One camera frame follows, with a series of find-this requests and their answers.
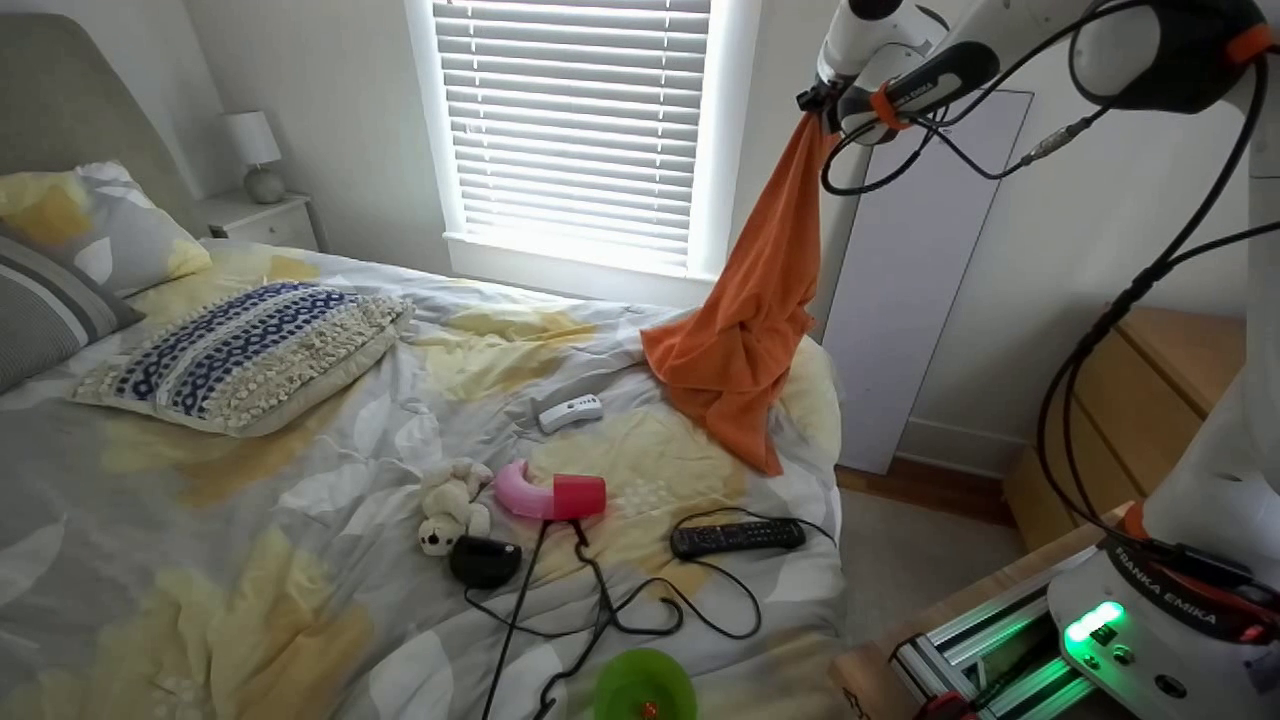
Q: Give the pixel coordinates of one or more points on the grey upholstered headboard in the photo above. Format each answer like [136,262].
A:
[66,106]

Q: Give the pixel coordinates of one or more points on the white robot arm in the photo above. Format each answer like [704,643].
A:
[1174,615]

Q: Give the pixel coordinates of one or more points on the black remote control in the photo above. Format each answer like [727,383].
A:
[735,538]

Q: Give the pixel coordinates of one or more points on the wooden dresser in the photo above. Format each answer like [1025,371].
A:
[1134,413]

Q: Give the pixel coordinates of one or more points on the yellow floral pillow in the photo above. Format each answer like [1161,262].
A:
[97,222]

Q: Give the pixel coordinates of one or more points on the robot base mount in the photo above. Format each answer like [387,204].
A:
[1056,636]

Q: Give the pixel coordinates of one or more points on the pink plastic toy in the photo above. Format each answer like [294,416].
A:
[517,493]

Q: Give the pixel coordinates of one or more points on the white small remote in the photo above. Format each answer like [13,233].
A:
[571,413]

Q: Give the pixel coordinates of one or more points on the white plush toy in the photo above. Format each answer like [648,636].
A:
[449,507]

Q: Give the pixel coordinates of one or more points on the blue white knitted cushion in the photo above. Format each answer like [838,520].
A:
[253,361]

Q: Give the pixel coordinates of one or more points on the round black device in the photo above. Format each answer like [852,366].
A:
[483,560]

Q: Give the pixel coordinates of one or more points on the white nightstand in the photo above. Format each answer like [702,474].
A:
[238,218]

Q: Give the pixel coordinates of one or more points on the grey striped pillow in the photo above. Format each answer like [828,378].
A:
[50,314]

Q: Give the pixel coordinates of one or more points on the white wardrobe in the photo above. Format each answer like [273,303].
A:
[896,285]

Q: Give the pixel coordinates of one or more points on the red pink cup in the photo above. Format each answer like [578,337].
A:
[578,499]

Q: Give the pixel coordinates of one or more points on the white window blinds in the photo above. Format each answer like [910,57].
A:
[575,120]

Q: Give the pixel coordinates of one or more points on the green plastic bowl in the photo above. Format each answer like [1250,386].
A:
[645,686]

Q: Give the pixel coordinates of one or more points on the white table lamp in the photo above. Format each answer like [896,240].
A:
[258,153]

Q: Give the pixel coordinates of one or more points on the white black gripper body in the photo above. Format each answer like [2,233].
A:
[874,114]

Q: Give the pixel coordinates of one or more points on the orange towel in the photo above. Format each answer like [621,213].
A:
[731,358]

